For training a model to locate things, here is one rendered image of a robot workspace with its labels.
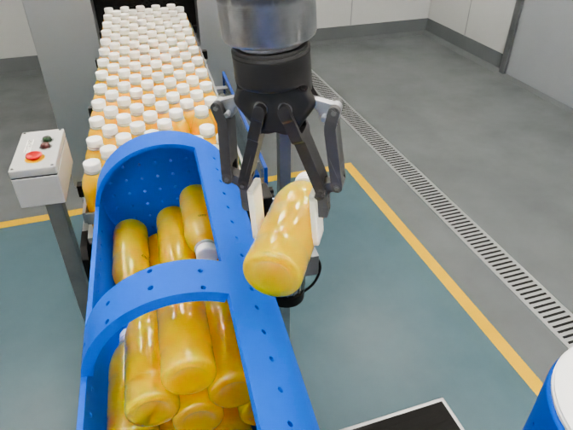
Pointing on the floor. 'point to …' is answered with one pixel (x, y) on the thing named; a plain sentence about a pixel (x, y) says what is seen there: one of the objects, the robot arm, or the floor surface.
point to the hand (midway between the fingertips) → (286, 215)
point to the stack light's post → (280, 189)
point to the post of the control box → (70, 252)
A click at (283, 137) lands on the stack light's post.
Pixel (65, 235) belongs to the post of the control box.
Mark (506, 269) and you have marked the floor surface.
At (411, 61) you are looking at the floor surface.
